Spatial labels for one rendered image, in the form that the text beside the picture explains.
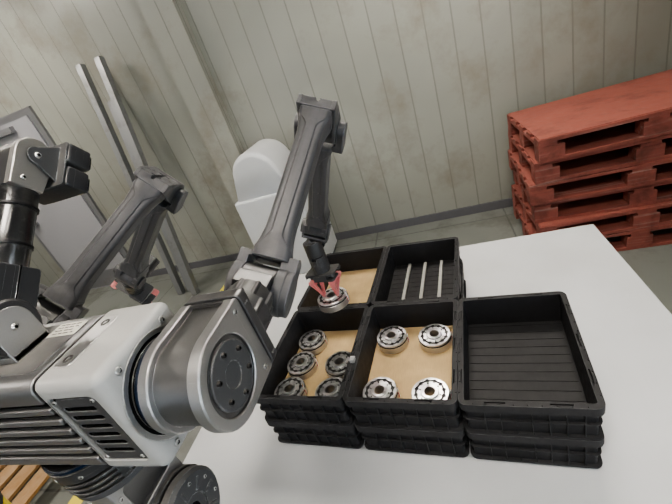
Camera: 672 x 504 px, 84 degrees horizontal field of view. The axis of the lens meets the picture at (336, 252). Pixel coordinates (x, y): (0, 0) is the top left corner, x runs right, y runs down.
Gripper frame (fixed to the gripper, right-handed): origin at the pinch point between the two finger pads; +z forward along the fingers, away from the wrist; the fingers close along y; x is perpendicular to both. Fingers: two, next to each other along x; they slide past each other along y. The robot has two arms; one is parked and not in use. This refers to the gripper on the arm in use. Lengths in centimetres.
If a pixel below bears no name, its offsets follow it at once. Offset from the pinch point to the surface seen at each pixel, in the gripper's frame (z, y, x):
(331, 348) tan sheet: 22.4, 7.0, 1.3
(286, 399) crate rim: 14.5, 6.4, 31.2
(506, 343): 24, -50, -3
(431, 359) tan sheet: 23.5, -29.0, 4.3
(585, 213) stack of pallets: 65, -94, -177
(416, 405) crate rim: 15.8, -30.5, 28.3
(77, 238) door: 11, 428, -171
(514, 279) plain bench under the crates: 33, -52, -53
